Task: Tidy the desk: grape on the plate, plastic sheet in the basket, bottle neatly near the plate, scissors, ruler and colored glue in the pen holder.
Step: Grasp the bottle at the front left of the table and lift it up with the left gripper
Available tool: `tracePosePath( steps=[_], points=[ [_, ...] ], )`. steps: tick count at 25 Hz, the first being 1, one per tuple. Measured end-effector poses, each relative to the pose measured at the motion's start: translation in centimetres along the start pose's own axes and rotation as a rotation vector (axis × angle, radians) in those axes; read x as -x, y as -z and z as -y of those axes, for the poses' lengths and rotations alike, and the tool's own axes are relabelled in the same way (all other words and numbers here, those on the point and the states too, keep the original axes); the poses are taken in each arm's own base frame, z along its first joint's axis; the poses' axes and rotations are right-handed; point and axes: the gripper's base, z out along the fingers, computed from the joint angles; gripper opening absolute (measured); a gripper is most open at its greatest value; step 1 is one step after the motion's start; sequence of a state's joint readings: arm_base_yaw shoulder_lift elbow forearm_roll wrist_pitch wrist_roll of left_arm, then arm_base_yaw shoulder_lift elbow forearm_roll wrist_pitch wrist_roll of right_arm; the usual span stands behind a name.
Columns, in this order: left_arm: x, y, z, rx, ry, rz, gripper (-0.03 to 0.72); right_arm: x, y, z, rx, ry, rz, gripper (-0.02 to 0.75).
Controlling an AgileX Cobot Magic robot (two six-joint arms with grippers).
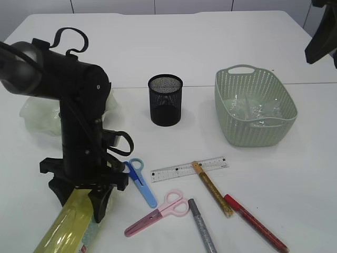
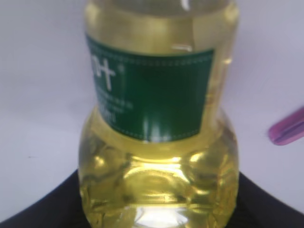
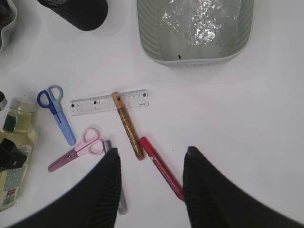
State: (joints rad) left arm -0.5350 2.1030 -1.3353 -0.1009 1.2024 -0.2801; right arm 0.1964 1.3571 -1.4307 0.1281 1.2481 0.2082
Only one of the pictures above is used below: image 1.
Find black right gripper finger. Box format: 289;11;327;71
305;0;336;67

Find silver glitter pen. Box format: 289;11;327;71
188;198;217;253

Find blue scissors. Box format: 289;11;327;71
123;158;157;208

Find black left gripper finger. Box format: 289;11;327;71
88;184;116;223

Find red glitter pen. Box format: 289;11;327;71
223;194;290;252

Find gold glitter pen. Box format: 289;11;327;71
192;161;234;218

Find black mesh pen holder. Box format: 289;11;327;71
148;74;183;127

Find clear plastic ruler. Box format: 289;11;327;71
151;157;229;182

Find pink scissors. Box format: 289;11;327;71
124;190;189;237

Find yellow oil bottle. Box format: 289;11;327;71
34;189;105;252

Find pale green wavy plate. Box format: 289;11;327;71
19;88;121;137

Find green plastic basket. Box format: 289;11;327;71
214;64;298;148

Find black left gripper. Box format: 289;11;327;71
31;38;130;207

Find clear plastic sheet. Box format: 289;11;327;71
224;95;283;127

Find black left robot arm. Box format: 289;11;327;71
1;39;133;222

